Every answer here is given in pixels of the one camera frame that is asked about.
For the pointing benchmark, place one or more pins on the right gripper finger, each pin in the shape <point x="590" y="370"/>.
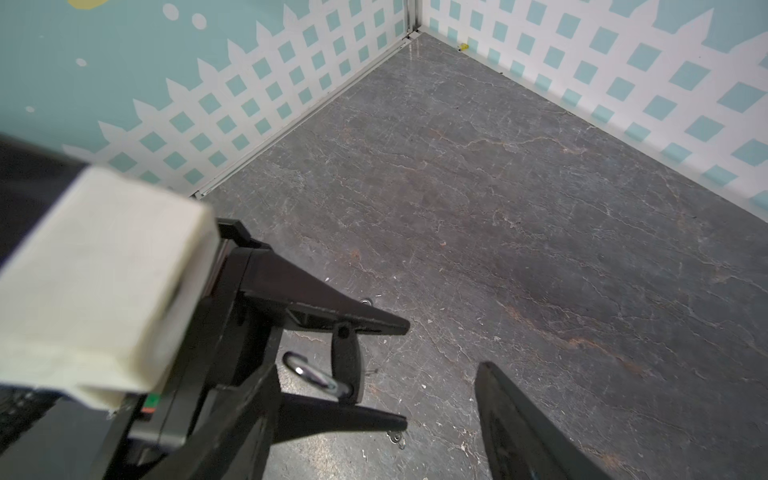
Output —
<point x="520" y="442"/>

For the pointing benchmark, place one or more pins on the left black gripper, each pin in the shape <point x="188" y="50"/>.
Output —
<point x="233" y="332"/>

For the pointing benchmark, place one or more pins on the silver key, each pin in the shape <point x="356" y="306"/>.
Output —
<point x="322" y="381"/>

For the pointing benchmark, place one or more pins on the black padlock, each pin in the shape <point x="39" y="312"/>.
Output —
<point x="347" y="363"/>

